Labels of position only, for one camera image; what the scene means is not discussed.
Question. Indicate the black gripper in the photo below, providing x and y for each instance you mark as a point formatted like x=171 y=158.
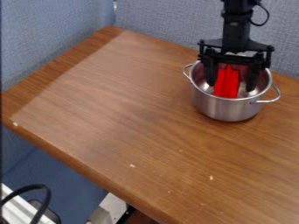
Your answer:
x=235 y=48

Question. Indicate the red rectangular block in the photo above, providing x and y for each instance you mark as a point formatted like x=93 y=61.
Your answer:
x=229 y=77

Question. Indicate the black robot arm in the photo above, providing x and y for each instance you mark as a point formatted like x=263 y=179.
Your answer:
x=245 y=8

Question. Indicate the stainless steel pot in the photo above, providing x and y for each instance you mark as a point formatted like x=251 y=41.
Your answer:
x=229 y=109

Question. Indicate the white equipment under table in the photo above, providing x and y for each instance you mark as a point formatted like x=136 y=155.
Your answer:
x=19 y=211

